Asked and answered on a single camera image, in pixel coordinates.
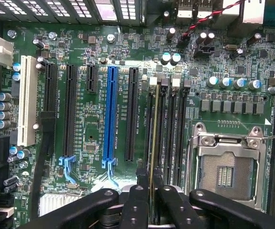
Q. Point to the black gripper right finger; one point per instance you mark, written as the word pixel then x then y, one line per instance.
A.
pixel 223 207

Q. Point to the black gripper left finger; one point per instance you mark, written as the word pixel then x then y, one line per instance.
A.
pixel 89 207

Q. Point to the silver finned heat sink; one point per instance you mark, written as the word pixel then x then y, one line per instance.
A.
pixel 56 202

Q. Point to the silver CPU socket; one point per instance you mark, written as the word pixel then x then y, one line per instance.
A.
pixel 225 171

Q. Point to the green motherboard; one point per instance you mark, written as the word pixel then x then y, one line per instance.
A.
pixel 94 124

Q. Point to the small white connector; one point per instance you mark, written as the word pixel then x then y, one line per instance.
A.
pixel 5 211

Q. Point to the blue expansion slot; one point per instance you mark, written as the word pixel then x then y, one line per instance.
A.
pixel 110 112

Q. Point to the long black expansion slot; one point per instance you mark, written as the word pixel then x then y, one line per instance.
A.
pixel 70 109
pixel 132 114

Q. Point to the blue top capacitor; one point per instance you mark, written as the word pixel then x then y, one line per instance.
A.
pixel 175 59
pixel 3 115
pixel 255 84
pixel 166 58
pixel 3 124
pixel 4 96
pixel 3 106
pixel 240 83
pixel 212 81
pixel 274 89
pixel 225 82

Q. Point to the white PCI expansion slot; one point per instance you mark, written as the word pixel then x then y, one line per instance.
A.
pixel 25 100

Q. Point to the short black expansion slot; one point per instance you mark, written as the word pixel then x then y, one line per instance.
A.
pixel 50 88

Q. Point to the tiny black expansion slot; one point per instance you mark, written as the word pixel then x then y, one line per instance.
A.
pixel 91 78

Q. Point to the black four pin connector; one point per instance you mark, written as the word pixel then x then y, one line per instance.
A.
pixel 204 50

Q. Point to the black can capacitor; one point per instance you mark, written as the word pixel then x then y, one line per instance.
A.
pixel 201 38
pixel 254 38
pixel 209 38
pixel 171 33

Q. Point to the silver motherboard screw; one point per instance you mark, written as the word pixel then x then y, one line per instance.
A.
pixel 52 35
pixel 110 38
pixel 12 34

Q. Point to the black fan header plug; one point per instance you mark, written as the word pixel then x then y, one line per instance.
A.
pixel 184 39

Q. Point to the silver rear port block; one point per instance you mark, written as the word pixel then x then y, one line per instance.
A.
pixel 247 14

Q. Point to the plain silver slot cover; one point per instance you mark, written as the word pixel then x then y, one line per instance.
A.
pixel 105 9

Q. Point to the silver USB port block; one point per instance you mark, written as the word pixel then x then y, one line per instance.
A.
pixel 184 9

